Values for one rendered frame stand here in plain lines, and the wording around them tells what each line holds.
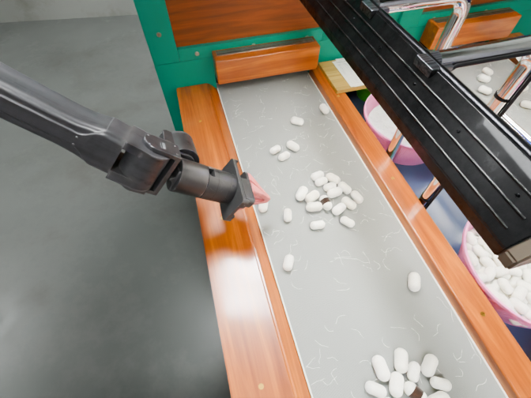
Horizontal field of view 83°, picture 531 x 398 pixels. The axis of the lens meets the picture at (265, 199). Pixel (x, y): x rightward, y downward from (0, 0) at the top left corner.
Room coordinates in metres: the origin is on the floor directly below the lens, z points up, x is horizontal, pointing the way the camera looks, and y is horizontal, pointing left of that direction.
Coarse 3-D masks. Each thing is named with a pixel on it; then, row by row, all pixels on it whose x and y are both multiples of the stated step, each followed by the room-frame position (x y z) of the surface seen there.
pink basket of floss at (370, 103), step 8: (368, 96) 0.73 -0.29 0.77; (368, 104) 0.71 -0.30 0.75; (376, 104) 0.74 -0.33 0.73; (368, 112) 0.71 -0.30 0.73; (368, 120) 0.63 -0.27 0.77; (376, 136) 0.59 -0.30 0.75; (384, 136) 0.57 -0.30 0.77; (384, 144) 0.57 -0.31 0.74; (400, 152) 0.54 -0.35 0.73; (408, 152) 0.54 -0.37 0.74; (400, 160) 0.55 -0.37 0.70; (408, 160) 0.54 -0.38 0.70; (416, 160) 0.54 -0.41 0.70
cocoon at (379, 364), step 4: (376, 356) 0.07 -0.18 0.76; (380, 356) 0.07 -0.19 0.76; (372, 360) 0.06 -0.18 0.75; (376, 360) 0.06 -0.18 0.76; (380, 360) 0.06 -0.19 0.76; (384, 360) 0.06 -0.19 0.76; (372, 364) 0.06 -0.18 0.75; (376, 364) 0.06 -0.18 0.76; (380, 364) 0.06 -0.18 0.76; (384, 364) 0.06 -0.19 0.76; (376, 368) 0.05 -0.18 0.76; (380, 368) 0.05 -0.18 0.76; (384, 368) 0.05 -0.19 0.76; (376, 372) 0.05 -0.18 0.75; (380, 372) 0.04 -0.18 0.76; (384, 372) 0.04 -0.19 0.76; (388, 372) 0.04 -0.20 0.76; (380, 376) 0.04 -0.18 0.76; (384, 376) 0.04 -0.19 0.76; (388, 376) 0.04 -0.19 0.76; (380, 380) 0.03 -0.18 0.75; (384, 380) 0.03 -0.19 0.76; (388, 380) 0.03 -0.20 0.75
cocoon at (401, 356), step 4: (400, 348) 0.08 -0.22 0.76; (396, 352) 0.07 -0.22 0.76; (400, 352) 0.07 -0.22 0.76; (404, 352) 0.07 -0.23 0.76; (396, 356) 0.07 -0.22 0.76; (400, 356) 0.07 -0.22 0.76; (404, 356) 0.07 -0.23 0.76; (396, 360) 0.06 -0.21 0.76; (400, 360) 0.06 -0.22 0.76; (404, 360) 0.06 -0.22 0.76; (396, 364) 0.06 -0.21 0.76; (400, 364) 0.06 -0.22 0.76; (404, 364) 0.06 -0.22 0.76; (408, 364) 0.06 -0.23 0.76; (396, 368) 0.05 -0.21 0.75; (400, 368) 0.05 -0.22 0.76; (404, 368) 0.05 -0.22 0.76; (408, 368) 0.05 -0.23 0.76; (400, 372) 0.05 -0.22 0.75; (404, 372) 0.05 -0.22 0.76
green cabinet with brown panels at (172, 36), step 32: (160, 0) 0.78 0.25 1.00; (192, 0) 0.82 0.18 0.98; (224, 0) 0.84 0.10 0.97; (256, 0) 0.86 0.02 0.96; (288, 0) 0.88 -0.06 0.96; (480, 0) 1.05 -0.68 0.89; (512, 0) 1.08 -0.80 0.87; (160, 32) 0.78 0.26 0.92; (192, 32) 0.81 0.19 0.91; (224, 32) 0.83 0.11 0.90; (256, 32) 0.86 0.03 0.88; (288, 32) 0.88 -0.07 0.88; (320, 32) 0.90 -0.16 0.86; (160, 64) 0.77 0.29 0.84
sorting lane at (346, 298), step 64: (256, 128) 0.63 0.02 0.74; (320, 128) 0.63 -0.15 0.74; (320, 192) 0.41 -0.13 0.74; (320, 256) 0.25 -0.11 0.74; (384, 256) 0.25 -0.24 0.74; (320, 320) 0.13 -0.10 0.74; (384, 320) 0.13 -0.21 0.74; (448, 320) 0.13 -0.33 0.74; (320, 384) 0.03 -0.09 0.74; (384, 384) 0.03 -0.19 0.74
